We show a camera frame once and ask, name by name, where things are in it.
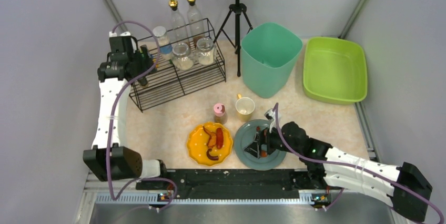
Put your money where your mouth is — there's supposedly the grey-blue plate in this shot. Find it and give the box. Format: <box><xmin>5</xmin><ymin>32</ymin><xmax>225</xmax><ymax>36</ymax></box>
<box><xmin>234</xmin><ymin>119</ymin><xmax>286</xmax><ymax>171</ymax></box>

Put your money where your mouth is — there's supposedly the black lid spice jar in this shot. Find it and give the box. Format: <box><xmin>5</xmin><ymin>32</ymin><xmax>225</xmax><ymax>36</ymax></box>
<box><xmin>138</xmin><ymin>76</ymin><xmax>148</xmax><ymax>88</ymax></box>

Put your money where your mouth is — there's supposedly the blue label jar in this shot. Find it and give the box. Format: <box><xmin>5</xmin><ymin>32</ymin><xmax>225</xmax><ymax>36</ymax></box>
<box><xmin>153</xmin><ymin>26</ymin><xmax>173</xmax><ymax>61</ymax></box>

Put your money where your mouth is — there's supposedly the cream yellow mug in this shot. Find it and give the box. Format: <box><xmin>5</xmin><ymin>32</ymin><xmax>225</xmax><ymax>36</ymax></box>
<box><xmin>235</xmin><ymin>94</ymin><xmax>256</xmax><ymax>122</ymax></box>

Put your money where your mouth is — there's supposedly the large clear glass jar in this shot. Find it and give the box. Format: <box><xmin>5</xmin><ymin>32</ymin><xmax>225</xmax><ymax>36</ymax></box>
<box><xmin>172</xmin><ymin>43</ymin><xmax>194</xmax><ymax>70</ymax></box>

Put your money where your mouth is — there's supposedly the pink lid spice jar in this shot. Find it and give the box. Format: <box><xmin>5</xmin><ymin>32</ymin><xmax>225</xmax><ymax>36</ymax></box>
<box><xmin>213</xmin><ymin>103</ymin><xmax>228</xmax><ymax>124</ymax></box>

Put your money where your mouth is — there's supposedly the yellow scalloped plate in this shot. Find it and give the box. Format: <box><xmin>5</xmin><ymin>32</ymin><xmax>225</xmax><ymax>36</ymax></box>
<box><xmin>186</xmin><ymin>122</ymin><xmax>234</xmax><ymax>167</ymax></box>

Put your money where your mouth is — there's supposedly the oil bottle gold cap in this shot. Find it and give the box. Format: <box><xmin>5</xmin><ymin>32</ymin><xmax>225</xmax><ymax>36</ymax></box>
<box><xmin>187</xmin><ymin>0</ymin><xmax>205</xmax><ymax>44</ymax></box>
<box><xmin>169</xmin><ymin>0</ymin><xmax>190</xmax><ymax>46</ymax></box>

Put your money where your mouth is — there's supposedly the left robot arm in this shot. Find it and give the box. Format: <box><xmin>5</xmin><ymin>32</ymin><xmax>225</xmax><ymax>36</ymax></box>
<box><xmin>83</xmin><ymin>32</ymin><xmax>165</xmax><ymax>181</ymax></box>

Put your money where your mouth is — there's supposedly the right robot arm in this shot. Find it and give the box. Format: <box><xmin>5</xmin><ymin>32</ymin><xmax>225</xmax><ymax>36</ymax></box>
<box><xmin>236</xmin><ymin>120</ymin><xmax>432</xmax><ymax>222</ymax></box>

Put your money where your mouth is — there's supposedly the teal plastic bin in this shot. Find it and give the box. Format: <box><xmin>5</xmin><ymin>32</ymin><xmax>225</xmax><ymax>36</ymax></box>
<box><xmin>241</xmin><ymin>22</ymin><xmax>303</xmax><ymax>98</ymax></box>

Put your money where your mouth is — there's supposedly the green plastic tub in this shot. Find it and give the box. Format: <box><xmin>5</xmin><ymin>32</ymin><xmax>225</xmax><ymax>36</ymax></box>
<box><xmin>302</xmin><ymin>37</ymin><xmax>368</xmax><ymax>105</ymax></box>

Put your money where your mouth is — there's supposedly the black tripod stand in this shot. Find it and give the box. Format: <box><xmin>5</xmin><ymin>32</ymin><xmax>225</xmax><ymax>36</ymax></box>
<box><xmin>214</xmin><ymin>0</ymin><xmax>253</xmax><ymax>77</ymax></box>

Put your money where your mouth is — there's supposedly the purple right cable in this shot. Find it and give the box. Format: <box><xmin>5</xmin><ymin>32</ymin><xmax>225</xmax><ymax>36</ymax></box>
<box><xmin>271</xmin><ymin>102</ymin><xmax>446</xmax><ymax>220</ymax></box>

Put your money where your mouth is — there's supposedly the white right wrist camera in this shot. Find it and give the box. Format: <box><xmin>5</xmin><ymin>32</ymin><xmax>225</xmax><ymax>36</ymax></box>
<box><xmin>264</xmin><ymin>108</ymin><xmax>280</xmax><ymax>131</ymax></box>

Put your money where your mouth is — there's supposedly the black wire rack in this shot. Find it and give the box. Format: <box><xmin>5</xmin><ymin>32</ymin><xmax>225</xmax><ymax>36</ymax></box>
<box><xmin>129</xmin><ymin>18</ymin><xmax>227</xmax><ymax>111</ymax></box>

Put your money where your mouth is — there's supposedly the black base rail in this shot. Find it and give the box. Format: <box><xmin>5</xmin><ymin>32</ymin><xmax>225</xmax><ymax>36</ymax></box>
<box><xmin>87</xmin><ymin>166</ymin><xmax>380</xmax><ymax>211</ymax></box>

